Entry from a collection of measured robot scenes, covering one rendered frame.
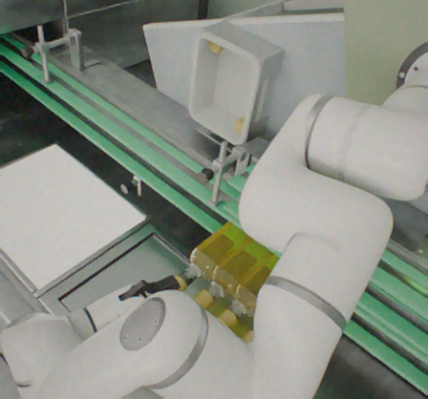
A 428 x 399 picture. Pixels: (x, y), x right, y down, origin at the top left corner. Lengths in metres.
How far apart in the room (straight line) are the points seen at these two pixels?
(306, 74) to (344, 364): 0.63
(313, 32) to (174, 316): 0.66
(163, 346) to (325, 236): 0.17
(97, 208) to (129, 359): 0.81
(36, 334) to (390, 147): 0.49
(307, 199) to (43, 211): 0.85
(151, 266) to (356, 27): 0.67
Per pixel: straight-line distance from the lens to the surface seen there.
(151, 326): 0.38
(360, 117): 0.49
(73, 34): 1.33
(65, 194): 1.21
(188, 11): 1.96
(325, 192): 0.44
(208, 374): 0.40
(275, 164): 0.46
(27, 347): 0.63
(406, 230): 0.89
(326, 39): 0.90
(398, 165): 0.47
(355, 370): 1.05
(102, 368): 0.41
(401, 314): 0.88
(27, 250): 1.10
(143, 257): 1.06
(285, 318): 0.39
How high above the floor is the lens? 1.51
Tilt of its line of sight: 38 degrees down
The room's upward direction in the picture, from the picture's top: 124 degrees counter-clockwise
